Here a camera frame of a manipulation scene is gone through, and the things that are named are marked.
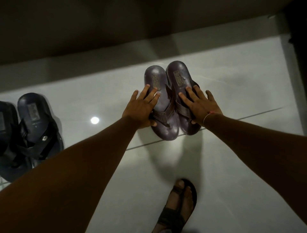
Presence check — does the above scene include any person's right hand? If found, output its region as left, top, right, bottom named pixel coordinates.
left=178, top=85, right=223, bottom=125

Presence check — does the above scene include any person's left hand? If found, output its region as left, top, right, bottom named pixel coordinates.
left=122, top=84, right=161, bottom=130

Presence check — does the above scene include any brown leather sandal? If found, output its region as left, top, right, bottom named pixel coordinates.
left=166, top=60, right=204, bottom=136
left=144, top=65, right=179, bottom=141

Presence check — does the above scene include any person's right forearm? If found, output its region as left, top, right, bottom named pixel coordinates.
left=203, top=113, right=307, bottom=225

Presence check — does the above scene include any person's left forearm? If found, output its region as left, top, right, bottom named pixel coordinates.
left=0, top=116, right=142, bottom=233

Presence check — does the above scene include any red thread wristband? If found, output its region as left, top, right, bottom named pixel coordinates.
left=203, top=111, right=222, bottom=126

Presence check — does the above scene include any person's foot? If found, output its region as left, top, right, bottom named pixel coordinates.
left=156, top=180, right=194, bottom=233

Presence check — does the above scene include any black leather sandal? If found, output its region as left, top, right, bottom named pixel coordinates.
left=17, top=93, right=65, bottom=169
left=0, top=101, right=33, bottom=183

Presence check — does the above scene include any dark strap sandal worn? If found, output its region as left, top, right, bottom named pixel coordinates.
left=152, top=178, right=198, bottom=233

